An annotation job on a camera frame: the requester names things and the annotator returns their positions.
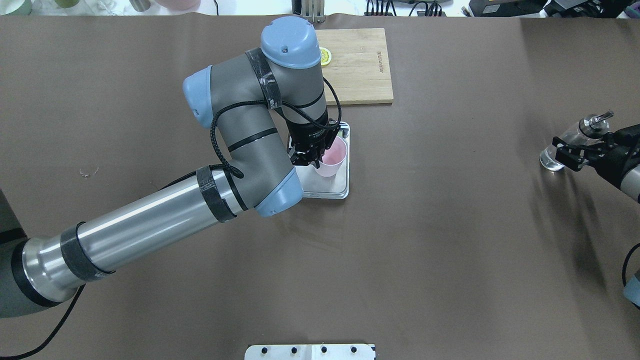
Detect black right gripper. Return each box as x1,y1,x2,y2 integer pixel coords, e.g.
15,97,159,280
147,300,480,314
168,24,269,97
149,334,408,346
551,125,640,188

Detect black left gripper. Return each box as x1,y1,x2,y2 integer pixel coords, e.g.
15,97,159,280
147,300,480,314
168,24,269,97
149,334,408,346
289,112,337,170

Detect pink plastic cup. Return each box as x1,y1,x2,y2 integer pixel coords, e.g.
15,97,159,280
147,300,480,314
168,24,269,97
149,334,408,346
314,136,348,178

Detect clear glass sauce bottle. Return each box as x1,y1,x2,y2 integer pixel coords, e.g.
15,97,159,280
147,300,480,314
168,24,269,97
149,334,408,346
539,110,614,172

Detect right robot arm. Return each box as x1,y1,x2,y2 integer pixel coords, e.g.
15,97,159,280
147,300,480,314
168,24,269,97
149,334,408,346
551,124,640,203

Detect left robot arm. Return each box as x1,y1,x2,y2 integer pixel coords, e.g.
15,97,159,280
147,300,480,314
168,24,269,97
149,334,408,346
1,16,341,318

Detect digital kitchen scale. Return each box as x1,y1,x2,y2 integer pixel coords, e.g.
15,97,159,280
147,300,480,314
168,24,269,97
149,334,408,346
294,121,351,199

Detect lemon slice bottom front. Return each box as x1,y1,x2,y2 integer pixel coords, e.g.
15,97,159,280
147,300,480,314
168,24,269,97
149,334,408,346
319,47,333,68

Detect bamboo cutting board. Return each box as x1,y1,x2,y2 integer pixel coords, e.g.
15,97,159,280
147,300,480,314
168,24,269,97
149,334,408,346
316,28,394,106

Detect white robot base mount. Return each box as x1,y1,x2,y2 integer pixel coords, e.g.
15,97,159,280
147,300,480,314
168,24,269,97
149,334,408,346
244,343,377,360

